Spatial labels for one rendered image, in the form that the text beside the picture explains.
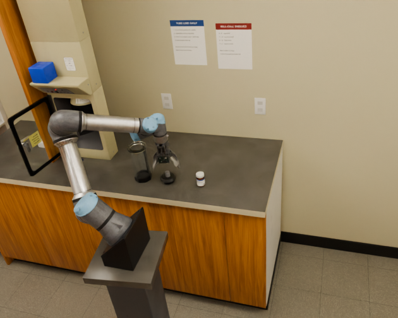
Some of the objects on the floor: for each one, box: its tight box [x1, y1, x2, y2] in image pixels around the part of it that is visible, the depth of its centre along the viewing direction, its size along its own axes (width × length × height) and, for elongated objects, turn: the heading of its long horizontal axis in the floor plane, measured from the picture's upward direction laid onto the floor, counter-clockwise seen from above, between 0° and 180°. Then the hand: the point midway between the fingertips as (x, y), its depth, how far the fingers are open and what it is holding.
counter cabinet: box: [0, 146, 283, 310], centre depth 293 cm, size 67×205×90 cm, turn 81°
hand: (167, 168), depth 231 cm, fingers open, 14 cm apart
